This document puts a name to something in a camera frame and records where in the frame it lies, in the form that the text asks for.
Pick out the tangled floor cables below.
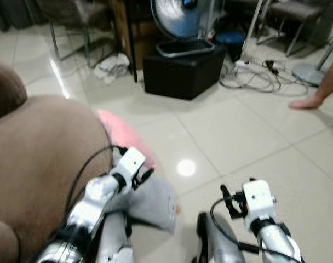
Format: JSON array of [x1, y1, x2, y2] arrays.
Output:
[[219, 58, 300, 94]]

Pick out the pink fluffy pillow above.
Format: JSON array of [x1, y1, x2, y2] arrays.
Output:
[[97, 110, 157, 169]]

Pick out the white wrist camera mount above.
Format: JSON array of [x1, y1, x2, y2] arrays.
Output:
[[112, 146, 147, 190], [241, 179, 277, 222]]

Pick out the grey metal frame chair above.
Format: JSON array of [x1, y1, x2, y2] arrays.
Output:
[[34, 0, 110, 67]]

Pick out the brown seat metal chair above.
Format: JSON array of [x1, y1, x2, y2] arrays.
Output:
[[256, 0, 330, 58]]

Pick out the blue round stool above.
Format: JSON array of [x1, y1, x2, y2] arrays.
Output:
[[214, 31, 247, 61]]

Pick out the silver left robot leg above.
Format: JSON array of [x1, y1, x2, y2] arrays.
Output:
[[96, 210, 135, 263]]

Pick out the white crumpled cloth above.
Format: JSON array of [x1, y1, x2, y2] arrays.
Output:
[[93, 53, 131, 85]]

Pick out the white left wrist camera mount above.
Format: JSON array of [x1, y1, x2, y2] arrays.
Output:
[[112, 146, 147, 190]]

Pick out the brown fabric sofa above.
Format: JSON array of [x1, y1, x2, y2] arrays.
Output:
[[0, 60, 115, 263]]

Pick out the silver floor fan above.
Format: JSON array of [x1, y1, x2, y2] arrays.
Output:
[[150, 0, 217, 59]]

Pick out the white power strip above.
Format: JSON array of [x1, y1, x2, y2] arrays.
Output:
[[234, 59, 252, 70]]

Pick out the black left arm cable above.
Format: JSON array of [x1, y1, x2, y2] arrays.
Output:
[[64, 145, 127, 220]]

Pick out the brown wooden cabinet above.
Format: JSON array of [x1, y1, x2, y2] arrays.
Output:
[[108, 0, 163, 72]]

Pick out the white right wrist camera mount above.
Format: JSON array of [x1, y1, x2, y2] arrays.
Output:
[[241, 179, 277, 222]]

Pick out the person's bare leg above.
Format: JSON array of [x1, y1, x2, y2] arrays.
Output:
[[288, 55, 333, 111]]

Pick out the silver right robot leg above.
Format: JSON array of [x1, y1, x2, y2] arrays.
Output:
[[195, 212, 248, 263]]

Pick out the black box ottoman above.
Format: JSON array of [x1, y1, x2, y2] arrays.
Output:
[[143, 44, 228, 101]]

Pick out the grey soft pillow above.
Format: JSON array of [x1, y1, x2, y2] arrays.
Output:
[[108, 163, 181, 234]]

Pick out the grey round base stand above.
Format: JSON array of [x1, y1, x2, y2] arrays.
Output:
[[291, 26, 333, 88]]

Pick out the silver robot leg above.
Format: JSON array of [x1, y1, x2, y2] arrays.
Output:
[[96, 210, 135, 263], [195, 212, 248, 263]]

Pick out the white slanted pole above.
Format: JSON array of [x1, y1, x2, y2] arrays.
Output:
[[242, 0, 267, 58]]

